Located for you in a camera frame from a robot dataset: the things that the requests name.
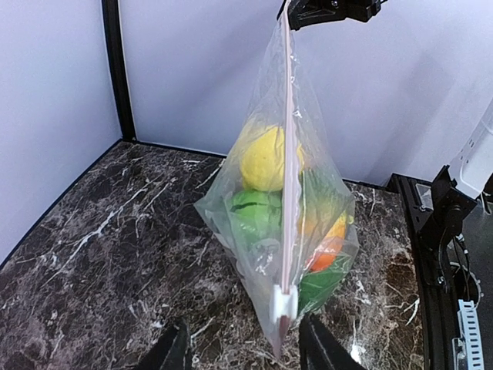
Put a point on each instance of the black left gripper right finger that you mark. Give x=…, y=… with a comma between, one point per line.
x=320, y=350

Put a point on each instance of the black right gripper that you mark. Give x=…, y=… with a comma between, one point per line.
x=303, y=13

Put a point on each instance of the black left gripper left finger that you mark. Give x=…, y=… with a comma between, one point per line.
x=172, y=350

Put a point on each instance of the green toy bell pepper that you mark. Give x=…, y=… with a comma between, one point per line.
x=317, y=287

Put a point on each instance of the orange toy orange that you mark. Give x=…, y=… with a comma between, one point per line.
x=326, y=253

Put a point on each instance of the clear zip top bag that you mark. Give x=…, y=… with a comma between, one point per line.
x=272, y=269

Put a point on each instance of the green orange toy mango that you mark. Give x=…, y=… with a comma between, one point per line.
x=324, y=199

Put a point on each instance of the green toy watermelon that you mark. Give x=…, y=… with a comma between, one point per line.
x=254, y=216

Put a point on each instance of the yellow toy lemon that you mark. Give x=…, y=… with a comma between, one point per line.
x=262, y=163

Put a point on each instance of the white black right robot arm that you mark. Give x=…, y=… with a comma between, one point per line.
x=470, y=172

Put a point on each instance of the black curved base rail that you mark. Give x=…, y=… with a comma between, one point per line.
x=451, y=239

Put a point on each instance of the white slotted cable duct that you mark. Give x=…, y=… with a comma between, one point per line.
x=467, y=347

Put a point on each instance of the black left frame post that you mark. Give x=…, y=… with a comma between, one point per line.
x=117, y=68

